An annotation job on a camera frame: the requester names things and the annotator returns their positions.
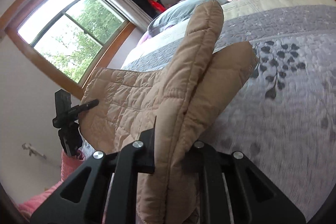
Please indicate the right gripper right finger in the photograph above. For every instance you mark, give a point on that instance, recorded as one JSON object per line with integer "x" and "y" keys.
{"x": 234, "y": 190}

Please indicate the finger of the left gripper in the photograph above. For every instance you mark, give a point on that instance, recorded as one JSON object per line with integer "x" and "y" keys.
{"x": 84, "y": 107}

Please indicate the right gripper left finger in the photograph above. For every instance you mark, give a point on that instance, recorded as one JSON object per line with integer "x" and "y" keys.
{"x": 103, "y": 189}

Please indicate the beige quilted jacket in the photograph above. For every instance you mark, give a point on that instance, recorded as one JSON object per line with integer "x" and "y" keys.
{"x": 179, "y": 102}

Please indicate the pink sleeve forearm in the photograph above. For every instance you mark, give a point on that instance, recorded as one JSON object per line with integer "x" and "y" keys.
{"x": 69, "y": 165}

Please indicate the grey quilted bedspread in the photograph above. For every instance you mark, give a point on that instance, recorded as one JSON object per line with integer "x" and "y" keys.
{"x": 283, "y": 118}

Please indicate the grey pillow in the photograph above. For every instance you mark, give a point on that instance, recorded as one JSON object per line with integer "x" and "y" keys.
{"x": 176, "y": 14}

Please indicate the side window wooden frame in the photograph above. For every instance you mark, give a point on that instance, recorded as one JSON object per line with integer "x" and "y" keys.
{"x": 67, "y": 39}

